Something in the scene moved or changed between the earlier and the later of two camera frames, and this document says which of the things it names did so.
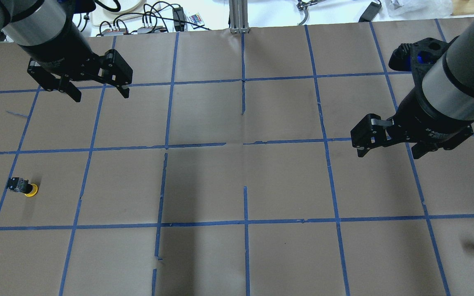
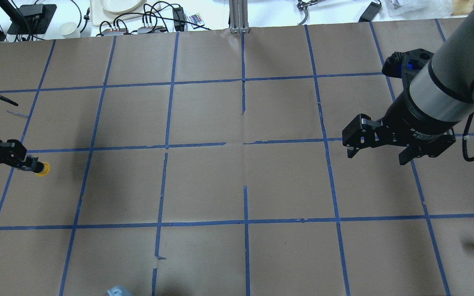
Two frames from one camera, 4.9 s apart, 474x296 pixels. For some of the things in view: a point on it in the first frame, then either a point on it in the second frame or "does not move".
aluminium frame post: x=238 y=15 does not move
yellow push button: x=20 y=185 to x=45 y=170
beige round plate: x=127 y=6 does not move
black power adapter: x=370 y=12 does not move
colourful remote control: x=196 y=19 does not move
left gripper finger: x=117 y=72 to x=17 y=153
